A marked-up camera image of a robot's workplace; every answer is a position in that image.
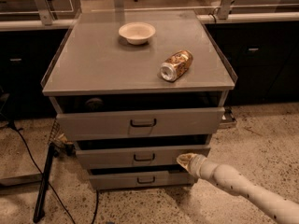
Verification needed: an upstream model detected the grey drawer cabinet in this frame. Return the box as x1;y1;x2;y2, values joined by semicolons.
40;9;238;191

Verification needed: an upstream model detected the grey top drawer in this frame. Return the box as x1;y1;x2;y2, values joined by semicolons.
49;91;230;142

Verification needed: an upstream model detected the grey railing counter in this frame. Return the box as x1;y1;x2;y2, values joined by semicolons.
0;0;299;30

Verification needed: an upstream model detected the grey bottom drawer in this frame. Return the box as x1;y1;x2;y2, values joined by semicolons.
89;164;195;190

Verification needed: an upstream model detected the white paper bowl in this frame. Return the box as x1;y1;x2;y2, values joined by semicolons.
119;22;156;45

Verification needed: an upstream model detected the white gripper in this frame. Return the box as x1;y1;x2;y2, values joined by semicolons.
177;153;218;181

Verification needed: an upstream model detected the wire basket with objects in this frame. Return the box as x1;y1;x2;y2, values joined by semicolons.
49;120;75;156

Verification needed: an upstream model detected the black floor cable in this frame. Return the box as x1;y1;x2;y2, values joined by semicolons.
12;124;100;224

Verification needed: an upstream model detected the round object inside top drawer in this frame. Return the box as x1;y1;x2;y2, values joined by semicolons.
84;98;104;112

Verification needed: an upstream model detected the grey drawer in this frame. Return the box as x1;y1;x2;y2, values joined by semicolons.
75;134;211;170
49;91;230;142
89;164;195;190

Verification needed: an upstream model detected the gold soda can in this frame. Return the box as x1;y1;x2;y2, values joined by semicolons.
160;50;193;82

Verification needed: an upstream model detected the black stand leg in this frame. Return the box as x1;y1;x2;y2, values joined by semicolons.
33;143;55;223

